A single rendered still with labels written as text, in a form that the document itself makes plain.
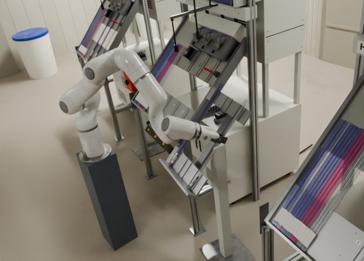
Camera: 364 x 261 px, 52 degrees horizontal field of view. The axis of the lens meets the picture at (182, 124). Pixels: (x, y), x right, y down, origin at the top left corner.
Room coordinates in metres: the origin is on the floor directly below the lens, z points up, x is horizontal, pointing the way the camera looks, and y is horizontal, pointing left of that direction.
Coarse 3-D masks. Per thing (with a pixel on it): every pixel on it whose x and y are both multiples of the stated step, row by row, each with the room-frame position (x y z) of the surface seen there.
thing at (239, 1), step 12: (180, 0) 2.61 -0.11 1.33; (204, 0) 2.27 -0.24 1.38; (240, 0) 1.99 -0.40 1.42; (132, 96) 2.48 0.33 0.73; (132, 108) 2.47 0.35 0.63; (216, 108) 2.28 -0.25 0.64; (216, 120) 2.11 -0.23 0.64; (156, 144) 2.49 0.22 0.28; (228, 180) 1.89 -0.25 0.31; (204, 192) 1.81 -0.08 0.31; (192, 228) 1.82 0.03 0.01; (204, 228) 1.80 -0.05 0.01
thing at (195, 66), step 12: (192, 24) 2.53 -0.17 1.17; (180, 36) 2.53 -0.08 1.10; (192, 36) 2.43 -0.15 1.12; (180, 60) 2.34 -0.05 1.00; (192, 60) 2.25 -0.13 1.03; (204, 60) 2.16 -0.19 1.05; (216, 60) 2.08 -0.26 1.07; (228, 60) 2.01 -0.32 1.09; (192, 72) 2.17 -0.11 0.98; (204, 72) 2.09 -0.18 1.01
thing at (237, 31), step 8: (192, 16) 2.44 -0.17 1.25; (200, 16) 2.37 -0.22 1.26; (208, 16) 2.31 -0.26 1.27; (216, 16) 2.25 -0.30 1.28; (200, 24) 2.32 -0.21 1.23; (208, 24) 2.25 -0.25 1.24; (216, 24) 2.19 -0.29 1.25; (224, 24) 2.14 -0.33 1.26; (232, 24) 2.08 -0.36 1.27; (240, 24) 2.03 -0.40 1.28; (224, 32) 2.08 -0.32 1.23; (232, 32) 2.03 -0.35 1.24; (240, 32) 2.03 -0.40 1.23; (240, 40) 2.03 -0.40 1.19
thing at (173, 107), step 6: (168, 96) 2.17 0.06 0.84; (168, 102) 2.13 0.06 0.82; (174, 102) 2.08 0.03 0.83; (180, 102) 2.04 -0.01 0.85; (168, 108) 2.09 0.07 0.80; (174, 108) 2.04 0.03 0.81; (180, 108) 2.01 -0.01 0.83; (186, 108) 1.97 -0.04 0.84; (168, 114) 2.05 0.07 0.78; (174, 114) 2.01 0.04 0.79; (180, 114) 1.97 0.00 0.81; (186, 114) 1.93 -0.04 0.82; (192, 114) 1.90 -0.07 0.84
